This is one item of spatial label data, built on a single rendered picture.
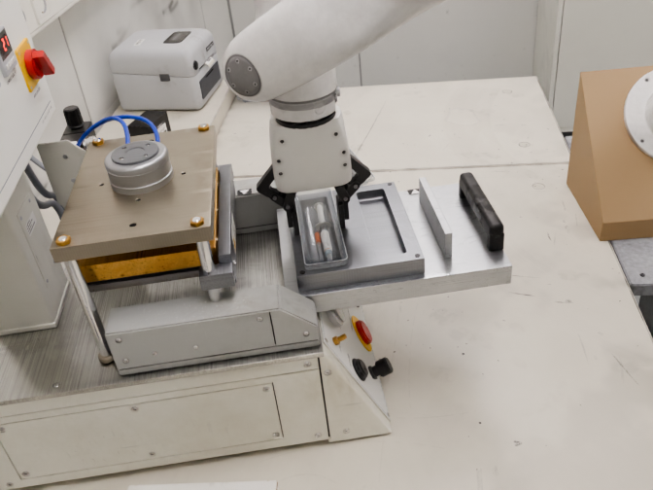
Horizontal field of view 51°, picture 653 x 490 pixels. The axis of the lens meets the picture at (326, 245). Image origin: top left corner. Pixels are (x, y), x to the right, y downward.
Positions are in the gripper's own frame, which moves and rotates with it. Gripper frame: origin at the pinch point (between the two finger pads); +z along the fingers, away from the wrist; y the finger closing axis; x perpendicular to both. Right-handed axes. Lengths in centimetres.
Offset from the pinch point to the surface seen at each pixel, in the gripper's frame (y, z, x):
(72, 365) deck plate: 33.7, 8.5, 12.9
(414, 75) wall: -65, 78, -236
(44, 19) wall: 50, -12, -74
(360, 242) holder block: -5.0, 2.1, 4.6
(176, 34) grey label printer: 27, 5, -107
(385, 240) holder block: -8.6, 3.6, 2.9
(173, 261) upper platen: 18.4, -3.2, 10.3
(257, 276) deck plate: 9.7, 8.5, 0.1
